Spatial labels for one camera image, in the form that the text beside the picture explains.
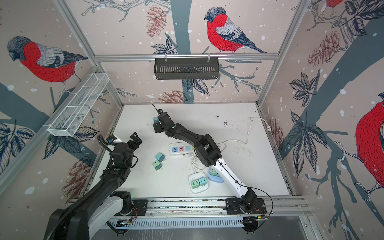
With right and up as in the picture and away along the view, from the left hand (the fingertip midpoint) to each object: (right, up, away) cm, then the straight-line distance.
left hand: (130, 136), depth 82 cm
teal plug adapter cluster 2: (+41, -23, -7) cm, 47 cm away
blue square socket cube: (+48, -23, -1) cm, 53 cm away
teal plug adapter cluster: (+15, -14, +8) cm, 22 cm away
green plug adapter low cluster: (+14, -18, +4) cm, 23 cm away
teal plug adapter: (+7, +8, +26) cm, 28 cm away
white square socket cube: (+36, -23, -1) cm, 43 cm away
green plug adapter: (+47, -19, -4) cm, 51 cm away
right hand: (+11, +5, +21) cm, 24 cm away
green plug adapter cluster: (+37, -23, -8) cm, 45 cm away
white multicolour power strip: (+25, -9, +10) cm, 29 cm away
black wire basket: (+30, +45, +24) cm, 60 cm away
